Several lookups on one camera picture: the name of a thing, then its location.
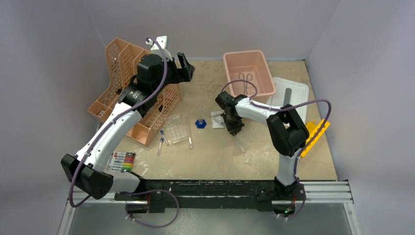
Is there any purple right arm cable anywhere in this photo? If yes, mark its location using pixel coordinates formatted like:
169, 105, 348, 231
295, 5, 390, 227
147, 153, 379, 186
220, 79, 333, 221

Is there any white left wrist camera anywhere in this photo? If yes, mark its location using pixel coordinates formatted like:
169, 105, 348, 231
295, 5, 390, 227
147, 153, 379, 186
156, 36, 173, 61

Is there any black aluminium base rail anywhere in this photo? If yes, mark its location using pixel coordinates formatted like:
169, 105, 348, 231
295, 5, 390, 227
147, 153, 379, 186
69, 177, 353, 216

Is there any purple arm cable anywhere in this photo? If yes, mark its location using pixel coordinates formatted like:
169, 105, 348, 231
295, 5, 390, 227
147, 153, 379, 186
69, 36, 181, 229
220, 79, 333, 221

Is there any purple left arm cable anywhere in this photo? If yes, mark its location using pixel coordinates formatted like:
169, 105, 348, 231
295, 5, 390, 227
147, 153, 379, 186
69, 36, 181, 229

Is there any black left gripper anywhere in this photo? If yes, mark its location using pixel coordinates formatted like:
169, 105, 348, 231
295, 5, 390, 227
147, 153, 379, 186
153, 52, 193, 95

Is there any yellow test tube rack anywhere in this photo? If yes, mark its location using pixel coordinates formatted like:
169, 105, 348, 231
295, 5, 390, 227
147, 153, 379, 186
300, 119, 330, 158

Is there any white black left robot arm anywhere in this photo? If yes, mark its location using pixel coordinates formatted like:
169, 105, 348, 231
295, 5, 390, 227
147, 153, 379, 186
61, 52, 195, 199

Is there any clear plastic well plate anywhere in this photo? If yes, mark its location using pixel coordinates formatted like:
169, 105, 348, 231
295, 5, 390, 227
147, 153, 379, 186
165, 114, 188, 144

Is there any blue capped tube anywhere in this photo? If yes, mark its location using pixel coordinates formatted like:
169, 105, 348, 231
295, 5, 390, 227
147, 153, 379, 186
157, 138, 164, 156
160, 130, 169, 146

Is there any white plastic bin lid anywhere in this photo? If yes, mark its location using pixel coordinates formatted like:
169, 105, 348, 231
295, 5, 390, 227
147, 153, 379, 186
266, 77, 310, 107

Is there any orange perforated file organizer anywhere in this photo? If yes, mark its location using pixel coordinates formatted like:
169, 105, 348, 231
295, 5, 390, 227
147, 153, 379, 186
88, 38, 181, 147

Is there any pink plastic bin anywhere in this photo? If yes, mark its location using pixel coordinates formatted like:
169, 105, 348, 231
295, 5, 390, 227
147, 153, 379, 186
223, 50, 277, 104

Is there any colored marker pack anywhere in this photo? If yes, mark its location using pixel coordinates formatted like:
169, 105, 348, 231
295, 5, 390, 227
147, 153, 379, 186
106, 151, 136, 172

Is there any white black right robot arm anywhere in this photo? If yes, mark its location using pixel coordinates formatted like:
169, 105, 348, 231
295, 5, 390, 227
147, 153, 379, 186
215, 92, 310, 199

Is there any clay triangle in bag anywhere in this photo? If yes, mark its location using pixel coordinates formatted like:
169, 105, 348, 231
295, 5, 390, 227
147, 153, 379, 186
210, 111, 225, 129

